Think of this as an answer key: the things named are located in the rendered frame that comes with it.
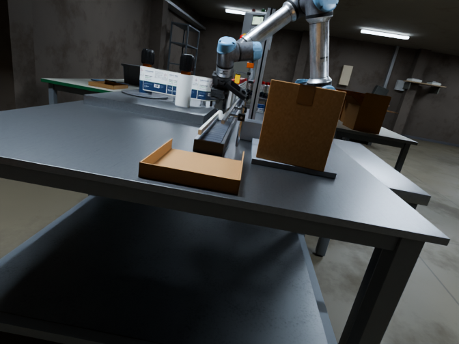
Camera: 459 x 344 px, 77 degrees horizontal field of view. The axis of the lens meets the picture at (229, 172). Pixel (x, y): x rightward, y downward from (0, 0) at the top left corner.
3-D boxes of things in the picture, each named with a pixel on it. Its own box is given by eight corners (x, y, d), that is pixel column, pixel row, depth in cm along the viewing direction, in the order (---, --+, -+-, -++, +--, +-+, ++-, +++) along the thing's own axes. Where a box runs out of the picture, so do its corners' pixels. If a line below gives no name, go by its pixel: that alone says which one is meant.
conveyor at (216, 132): (231, 106, 260) (231, 102, 258) (240, 107, 260) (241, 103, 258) (196, 149, 104) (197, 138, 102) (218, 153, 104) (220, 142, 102)
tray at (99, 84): (105, 84, 299) (105, 80, 298) (128, 88, 299) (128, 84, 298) (88, 85, 267) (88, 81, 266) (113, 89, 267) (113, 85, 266)
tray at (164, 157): (170, 149, 102) (171, 138, 101) (242, 162, 102) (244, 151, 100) (138, 177, 74) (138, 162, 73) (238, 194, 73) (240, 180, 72)
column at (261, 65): (246, 123, 188) (267, 8, 167) (253, 124, 188) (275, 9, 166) (246, 123, 184) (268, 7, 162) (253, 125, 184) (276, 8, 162)
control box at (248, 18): (248, 48, 186) (253, 16, 180) (270, 50, 177) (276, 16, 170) (238, 45, 178) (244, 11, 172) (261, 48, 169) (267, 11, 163)
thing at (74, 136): (147, 93, 272) (147, 91, 272) (304, 121, 268) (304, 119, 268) (-142, 137, 74) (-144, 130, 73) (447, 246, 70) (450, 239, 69)
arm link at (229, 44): (241, 43, 115) (220, 45, 113) (238, 68, 124) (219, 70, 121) (234, 35, 120) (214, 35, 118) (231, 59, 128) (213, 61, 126)
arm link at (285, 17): (300, -15, 139) (220, 45, 136) (313, -20, 129) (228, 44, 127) (309, 8, 144) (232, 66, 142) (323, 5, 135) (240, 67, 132)
